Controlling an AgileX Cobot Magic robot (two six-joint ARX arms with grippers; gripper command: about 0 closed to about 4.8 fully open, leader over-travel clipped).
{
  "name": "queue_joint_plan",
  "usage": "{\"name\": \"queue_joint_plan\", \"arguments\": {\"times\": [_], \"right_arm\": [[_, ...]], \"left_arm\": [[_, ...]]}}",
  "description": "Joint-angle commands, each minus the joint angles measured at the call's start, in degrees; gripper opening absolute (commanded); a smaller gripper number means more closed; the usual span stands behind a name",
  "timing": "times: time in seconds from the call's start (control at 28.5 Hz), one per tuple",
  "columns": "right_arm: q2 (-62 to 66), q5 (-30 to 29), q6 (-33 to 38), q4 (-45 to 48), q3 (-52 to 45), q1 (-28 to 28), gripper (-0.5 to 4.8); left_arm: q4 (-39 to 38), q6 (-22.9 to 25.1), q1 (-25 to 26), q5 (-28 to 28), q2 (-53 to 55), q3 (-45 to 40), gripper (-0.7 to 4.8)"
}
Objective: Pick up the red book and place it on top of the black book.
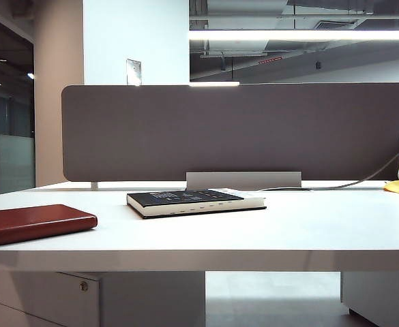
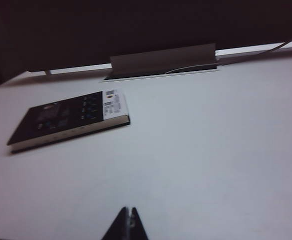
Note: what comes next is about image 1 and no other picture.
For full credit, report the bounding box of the red hardcover book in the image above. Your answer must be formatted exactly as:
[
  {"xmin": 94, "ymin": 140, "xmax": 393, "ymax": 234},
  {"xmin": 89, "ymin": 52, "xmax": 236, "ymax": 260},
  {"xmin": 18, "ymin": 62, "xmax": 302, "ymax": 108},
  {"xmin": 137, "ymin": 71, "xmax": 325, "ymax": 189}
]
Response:
[{"xmin": 0, "ymin": 204, "xmax": 98, "ymax": 249}]

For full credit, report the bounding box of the black hardcover book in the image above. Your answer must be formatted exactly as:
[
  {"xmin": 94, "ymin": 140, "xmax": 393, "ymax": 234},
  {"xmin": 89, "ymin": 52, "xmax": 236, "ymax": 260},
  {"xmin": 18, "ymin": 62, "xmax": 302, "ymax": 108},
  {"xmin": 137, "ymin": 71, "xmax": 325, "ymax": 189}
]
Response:
[{"xmin": 126, "ymin": 188, "xmax": 267, "ymax": 220}]

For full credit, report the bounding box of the grey fabric desk partition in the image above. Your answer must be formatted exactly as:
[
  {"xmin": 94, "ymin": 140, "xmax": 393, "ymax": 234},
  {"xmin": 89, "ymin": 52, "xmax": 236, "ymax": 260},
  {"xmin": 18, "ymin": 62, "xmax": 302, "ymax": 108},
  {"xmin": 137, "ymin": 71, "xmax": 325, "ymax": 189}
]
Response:
[{"xmin": 61, "ymin": 82, "xmax": 399, "ymax": 183}]

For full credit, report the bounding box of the short ceiling light strip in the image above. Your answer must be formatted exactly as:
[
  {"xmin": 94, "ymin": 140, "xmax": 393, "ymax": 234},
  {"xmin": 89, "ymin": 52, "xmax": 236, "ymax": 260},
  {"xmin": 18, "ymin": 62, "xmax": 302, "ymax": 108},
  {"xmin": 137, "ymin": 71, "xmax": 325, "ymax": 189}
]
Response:
[{"xmin": 188, "ymin": 80, "xmax": 240, "ymax": 87}]

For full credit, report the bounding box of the white drawer cabinet with lock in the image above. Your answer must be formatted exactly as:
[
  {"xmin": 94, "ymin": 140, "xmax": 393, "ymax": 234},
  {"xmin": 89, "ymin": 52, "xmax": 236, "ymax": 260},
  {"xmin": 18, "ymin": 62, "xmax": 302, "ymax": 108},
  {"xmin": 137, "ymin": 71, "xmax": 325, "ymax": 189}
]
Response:
[{"xmin": 0, "ymin": 271, "xmax": 206, "ymax": 327}]

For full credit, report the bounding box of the long ceiling light strip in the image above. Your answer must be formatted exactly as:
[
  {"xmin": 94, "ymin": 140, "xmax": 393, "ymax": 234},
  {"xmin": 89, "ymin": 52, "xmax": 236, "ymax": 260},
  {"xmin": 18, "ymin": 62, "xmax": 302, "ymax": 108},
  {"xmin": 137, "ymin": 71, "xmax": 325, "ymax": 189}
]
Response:
[{"xmin": 188, "ymin": 29, "xmax": 399, "ymax": 42}]

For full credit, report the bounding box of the ceiling air vent grille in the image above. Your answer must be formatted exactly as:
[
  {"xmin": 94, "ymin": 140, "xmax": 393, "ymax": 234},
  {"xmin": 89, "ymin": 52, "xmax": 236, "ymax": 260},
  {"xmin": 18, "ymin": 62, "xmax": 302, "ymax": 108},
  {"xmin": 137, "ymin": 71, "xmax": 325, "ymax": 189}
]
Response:
[{"xmin": 313, "ymin": 19, "xmax": 360, "ymax": 30}]

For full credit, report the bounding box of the plain white cabinet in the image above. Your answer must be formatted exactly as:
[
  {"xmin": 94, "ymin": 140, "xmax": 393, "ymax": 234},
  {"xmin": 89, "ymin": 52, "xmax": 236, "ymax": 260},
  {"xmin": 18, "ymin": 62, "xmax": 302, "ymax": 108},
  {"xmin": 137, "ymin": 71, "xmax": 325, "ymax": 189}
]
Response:
[{"xmin": 340, "ymin": 271, "xmax": 399, "ymax": 327}]

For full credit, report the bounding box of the grey metal cable flap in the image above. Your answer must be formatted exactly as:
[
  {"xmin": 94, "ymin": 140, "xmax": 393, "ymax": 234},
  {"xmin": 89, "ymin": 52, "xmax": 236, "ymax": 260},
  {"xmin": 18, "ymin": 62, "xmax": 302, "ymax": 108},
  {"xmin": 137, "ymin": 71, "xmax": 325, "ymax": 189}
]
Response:
[{"xmin": 186, "ymin": 171, "xmax": 303, "ymax": 191}]

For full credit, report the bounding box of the silver metal wall plate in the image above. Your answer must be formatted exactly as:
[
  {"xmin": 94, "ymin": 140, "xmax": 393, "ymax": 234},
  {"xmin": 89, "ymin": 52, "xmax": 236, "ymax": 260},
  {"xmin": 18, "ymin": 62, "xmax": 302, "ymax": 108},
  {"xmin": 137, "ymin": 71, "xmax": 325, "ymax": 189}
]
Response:
[{"xmin": 125, "ymin": 58, "xmax": 143, "ymax": 86}]

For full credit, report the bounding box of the grey cable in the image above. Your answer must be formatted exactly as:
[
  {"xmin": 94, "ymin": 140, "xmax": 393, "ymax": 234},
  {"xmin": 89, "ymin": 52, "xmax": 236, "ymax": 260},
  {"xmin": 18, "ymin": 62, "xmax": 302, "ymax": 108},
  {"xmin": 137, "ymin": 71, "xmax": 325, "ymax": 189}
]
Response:
[{"xmin": 260, "ymin": 149, "xmax": 399, "ymax": 191}]

